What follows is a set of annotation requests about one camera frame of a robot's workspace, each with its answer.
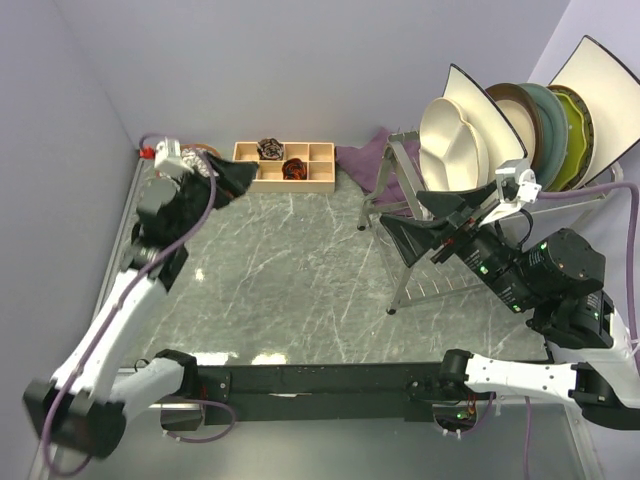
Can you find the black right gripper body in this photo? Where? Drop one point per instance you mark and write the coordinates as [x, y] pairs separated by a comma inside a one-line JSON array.
[[478, 246]]

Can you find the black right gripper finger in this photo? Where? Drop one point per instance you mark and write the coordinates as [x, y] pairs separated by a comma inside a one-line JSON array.
[[441, 204], [414, 238]]

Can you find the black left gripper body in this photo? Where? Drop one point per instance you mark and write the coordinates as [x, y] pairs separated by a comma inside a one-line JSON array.
[[196, 196]]

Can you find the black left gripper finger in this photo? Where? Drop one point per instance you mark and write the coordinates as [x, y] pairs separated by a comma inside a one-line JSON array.
[[224, 191], [240, 174]]

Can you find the floral patterned round plate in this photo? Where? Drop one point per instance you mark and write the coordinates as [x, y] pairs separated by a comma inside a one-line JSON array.
[[194, 155]]

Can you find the cream divided plate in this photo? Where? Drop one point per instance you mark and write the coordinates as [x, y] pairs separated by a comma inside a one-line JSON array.
[[453, 155]]

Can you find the white square plate black rim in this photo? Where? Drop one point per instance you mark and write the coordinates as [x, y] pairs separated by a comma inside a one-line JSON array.
[[502, 141]]

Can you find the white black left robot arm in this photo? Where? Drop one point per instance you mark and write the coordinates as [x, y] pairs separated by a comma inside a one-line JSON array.
[[84, 407]]

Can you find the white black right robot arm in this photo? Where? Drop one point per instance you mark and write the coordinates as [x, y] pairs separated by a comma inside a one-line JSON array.
[[594, 365]]

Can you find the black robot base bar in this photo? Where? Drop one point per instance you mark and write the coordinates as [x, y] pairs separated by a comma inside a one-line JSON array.
[[408, 391]]

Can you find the steel dish rack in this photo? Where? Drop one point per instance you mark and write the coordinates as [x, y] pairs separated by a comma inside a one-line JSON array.
[[529, 277]]

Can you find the brown patterned rolled fabric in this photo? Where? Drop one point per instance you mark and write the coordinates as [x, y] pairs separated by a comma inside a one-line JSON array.
[[270, 149]]

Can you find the wooden compartment tray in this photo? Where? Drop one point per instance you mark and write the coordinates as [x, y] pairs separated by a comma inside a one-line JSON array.
[[319, 157]]

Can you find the orange black rolled fabric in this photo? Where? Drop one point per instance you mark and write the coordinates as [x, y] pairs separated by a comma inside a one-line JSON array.
[[294, 169]]

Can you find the purple cloth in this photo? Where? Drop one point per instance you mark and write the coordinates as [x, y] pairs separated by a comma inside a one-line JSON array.
[[362, 165]]

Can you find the brown rimmed cream plate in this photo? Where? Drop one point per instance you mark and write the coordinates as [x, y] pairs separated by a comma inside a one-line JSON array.
[[521, 111]]

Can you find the teal round plate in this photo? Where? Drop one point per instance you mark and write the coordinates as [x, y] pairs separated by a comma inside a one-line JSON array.
[[552, 149]]

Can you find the green scalloped plate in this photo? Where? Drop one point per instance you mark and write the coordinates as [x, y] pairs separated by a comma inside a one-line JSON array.
[[580, 142]]

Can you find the rear white square plate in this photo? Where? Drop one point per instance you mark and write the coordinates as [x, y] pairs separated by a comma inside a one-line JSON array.
[[610, 91]]

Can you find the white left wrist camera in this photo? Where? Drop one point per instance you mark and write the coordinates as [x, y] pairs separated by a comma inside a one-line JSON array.
[[167, 159]]

